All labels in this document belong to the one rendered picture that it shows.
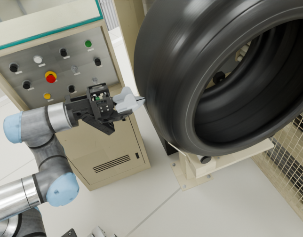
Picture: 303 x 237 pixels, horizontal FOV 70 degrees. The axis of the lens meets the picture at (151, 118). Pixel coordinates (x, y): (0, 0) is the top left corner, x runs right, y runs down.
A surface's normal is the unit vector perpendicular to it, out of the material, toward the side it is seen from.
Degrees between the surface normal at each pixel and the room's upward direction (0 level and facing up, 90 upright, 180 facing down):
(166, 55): 55
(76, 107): 90
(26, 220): 72
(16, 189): 23
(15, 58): 90
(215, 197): 0
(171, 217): 0
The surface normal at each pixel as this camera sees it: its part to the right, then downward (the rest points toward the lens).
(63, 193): 0.55, 0.55
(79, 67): 0.32, 0.66
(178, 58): -0.39, 0.32
